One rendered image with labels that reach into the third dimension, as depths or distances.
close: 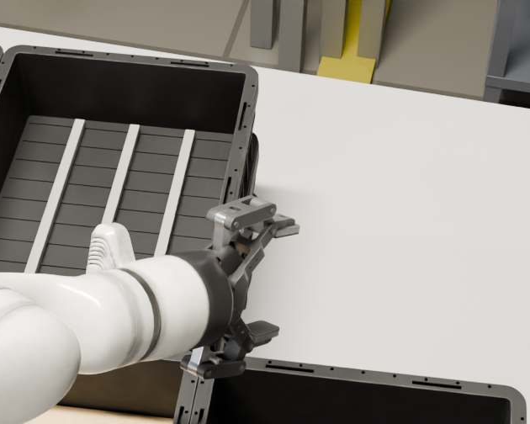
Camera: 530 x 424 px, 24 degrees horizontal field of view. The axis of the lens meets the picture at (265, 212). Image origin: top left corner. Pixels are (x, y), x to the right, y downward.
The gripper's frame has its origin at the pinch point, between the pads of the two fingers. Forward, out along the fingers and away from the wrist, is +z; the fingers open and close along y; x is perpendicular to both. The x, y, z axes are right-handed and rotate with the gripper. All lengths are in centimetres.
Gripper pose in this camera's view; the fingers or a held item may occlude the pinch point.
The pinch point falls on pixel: (277, 278)
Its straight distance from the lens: 104.1
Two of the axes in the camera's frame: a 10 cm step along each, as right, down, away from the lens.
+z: 5.8, -1.0, 8.1
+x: -7.9, -2.9, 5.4
